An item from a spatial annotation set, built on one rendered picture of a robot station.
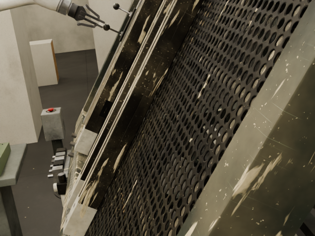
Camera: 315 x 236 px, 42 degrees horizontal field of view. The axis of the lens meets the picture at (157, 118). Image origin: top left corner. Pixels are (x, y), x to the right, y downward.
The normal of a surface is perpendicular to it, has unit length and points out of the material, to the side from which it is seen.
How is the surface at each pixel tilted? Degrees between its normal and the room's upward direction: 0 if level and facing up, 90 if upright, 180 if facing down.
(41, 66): 90
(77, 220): 90
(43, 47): 90
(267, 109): 58
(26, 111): 90
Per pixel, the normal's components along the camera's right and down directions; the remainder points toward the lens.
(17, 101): 0.17, 0.32
